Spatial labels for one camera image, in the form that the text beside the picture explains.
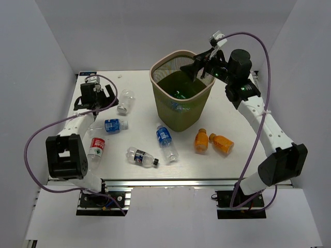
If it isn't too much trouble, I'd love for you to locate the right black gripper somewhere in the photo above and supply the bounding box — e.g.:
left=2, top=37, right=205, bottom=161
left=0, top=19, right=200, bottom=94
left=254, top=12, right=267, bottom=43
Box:
left=180, top=48, right=234, bottom=85

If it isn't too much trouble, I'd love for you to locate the clear wide plastic jar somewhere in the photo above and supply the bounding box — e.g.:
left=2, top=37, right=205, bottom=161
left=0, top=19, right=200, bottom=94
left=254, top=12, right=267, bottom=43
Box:
left=117, top=89, right=135, bottom=115

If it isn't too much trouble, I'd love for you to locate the blue label bottle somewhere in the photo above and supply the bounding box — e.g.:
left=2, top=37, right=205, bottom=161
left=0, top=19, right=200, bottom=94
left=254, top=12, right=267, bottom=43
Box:
left=88, top=119, right=129, bottom=137
left=156, top=123, right=179, bottom=163

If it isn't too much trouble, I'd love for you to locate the orange juice bottle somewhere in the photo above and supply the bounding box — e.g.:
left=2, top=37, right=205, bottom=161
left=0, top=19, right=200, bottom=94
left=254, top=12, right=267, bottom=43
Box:
left=194, top=129, right=208, bottom=154
left=208, top=133, right=234, bottom=155

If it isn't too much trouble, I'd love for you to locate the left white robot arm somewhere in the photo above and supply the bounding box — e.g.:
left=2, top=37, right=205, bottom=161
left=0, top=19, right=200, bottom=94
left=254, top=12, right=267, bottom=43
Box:
left=46, top=83, right=118, bottom=206

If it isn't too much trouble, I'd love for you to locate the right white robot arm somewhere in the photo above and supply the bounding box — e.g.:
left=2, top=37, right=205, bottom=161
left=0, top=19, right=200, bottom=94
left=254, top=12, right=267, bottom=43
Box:
left=180, top=49, right=308, bottom=206

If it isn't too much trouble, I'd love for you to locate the green bottle in bin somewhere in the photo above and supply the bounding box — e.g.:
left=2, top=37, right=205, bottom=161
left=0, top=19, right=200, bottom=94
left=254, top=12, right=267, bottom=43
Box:
left=172, top=90, right=191, bottom=100

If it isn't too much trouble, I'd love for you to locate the green mesh waste bin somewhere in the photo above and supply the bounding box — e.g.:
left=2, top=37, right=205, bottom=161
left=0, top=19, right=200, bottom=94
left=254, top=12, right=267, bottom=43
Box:
left=149, top=50, right=216, bottom=132

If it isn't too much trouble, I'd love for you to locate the blue bottle in bin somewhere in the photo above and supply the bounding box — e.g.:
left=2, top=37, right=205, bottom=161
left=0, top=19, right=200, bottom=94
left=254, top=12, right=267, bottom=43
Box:
left=171, top=102, right=190, bottom=113

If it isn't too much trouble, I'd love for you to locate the red label water bottle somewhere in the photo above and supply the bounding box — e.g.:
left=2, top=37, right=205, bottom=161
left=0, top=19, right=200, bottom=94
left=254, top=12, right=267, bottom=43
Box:
left=87, top=137, right=105, bottom=170

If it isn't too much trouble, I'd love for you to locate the black cap cola bottle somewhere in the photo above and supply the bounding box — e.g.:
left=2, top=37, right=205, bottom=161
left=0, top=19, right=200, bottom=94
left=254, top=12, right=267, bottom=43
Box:
left=126, top=147, right=159, bottom=168

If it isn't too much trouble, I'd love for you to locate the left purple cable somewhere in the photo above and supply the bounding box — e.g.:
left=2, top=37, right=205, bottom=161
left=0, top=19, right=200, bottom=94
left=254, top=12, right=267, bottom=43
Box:
left=24, top=74, right=127, bottom=216

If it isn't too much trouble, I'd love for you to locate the purple cable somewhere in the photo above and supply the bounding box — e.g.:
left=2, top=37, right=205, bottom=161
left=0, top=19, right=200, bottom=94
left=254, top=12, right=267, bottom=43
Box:
left=219, top=32, right=279, bottom=210
left=24, top=74, right=127, bottom=216

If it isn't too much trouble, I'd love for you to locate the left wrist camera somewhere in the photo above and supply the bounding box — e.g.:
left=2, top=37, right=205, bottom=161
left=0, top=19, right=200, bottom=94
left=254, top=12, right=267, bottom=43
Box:
left=84, top=75, right=100, bottom=85

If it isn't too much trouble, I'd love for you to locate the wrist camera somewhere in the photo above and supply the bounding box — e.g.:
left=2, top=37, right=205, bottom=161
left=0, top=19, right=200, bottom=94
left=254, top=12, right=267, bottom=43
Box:
left=84, top=75, right=100, bottom=85
left=209, top=30, right=227, bottom=49

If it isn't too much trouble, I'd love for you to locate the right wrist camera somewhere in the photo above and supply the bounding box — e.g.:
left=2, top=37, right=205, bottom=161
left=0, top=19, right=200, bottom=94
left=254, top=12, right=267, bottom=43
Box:
left=209, top=30, right=227, bottom=49

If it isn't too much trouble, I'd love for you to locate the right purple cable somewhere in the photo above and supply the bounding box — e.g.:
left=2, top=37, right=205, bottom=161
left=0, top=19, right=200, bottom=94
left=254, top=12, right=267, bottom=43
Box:
left=219, top=32, right=279, bottom=210

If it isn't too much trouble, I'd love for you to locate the aluminium table frame rail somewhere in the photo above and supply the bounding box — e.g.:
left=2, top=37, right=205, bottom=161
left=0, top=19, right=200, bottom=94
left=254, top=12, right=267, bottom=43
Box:
left=46, top=178, right=293, bottom=189

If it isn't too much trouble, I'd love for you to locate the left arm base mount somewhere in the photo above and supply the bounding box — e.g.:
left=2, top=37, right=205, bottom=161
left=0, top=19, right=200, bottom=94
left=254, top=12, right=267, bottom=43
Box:
left=76, top=187, right=132, bottom=216

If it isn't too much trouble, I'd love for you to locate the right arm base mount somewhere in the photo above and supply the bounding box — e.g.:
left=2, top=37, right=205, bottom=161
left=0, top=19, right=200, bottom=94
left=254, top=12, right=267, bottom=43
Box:
left=213, top=190, right=267, bottom=220

